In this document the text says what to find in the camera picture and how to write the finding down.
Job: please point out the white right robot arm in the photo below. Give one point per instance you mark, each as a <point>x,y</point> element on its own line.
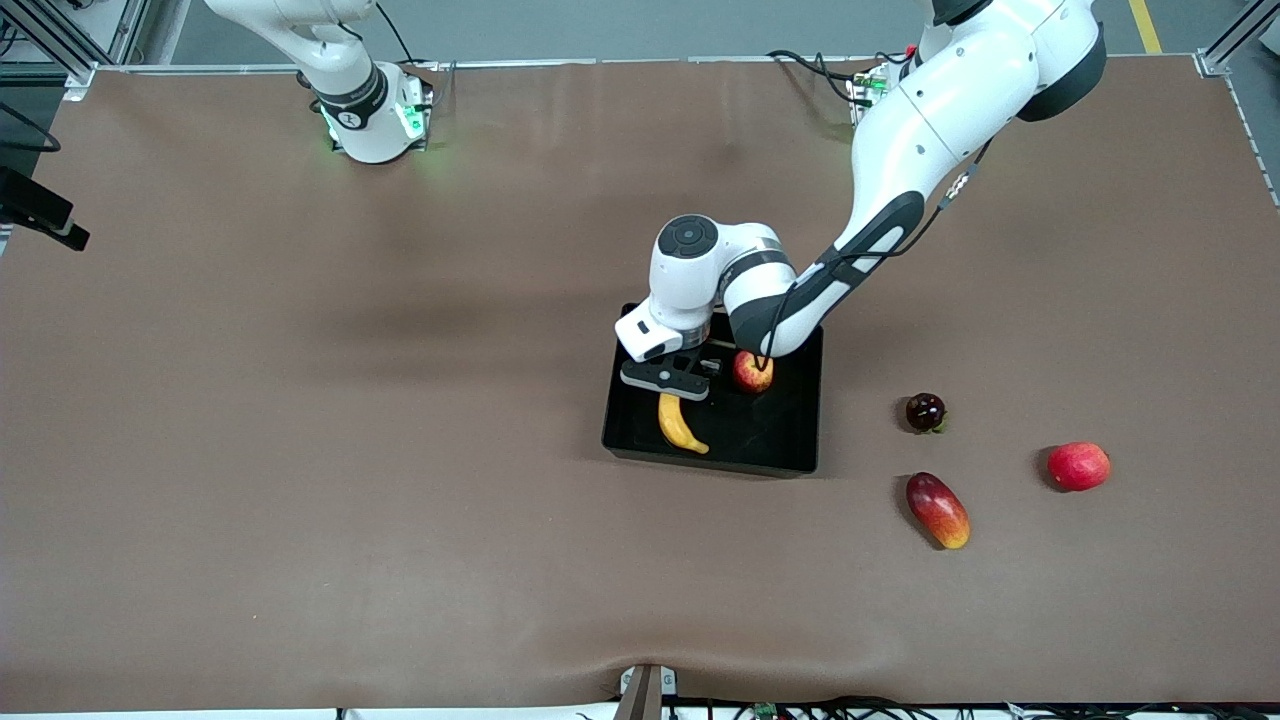
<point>370,130</point>

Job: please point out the red yellow striped apple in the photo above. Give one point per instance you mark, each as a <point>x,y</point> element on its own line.
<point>752,375</point>

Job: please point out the black plastic box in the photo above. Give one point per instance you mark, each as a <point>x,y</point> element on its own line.
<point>760,430</point>

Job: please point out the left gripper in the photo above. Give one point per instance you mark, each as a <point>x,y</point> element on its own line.
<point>708,353</point>

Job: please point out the yellow banana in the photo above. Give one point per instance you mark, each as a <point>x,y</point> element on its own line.
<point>675,425</point>

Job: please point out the brown table mat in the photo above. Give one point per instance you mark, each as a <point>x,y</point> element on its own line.
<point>400,500</point>

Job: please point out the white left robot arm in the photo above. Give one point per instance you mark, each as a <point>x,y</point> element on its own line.
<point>920,130</point>

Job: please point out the grey metal table bracket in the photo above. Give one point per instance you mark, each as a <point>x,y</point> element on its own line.
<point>645,695</point>

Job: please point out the red yellow mango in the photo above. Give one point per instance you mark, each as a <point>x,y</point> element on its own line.
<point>938,510</point>

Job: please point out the aluminium frame profile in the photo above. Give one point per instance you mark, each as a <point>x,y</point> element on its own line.
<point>1215,62</point>
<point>60,40</point>

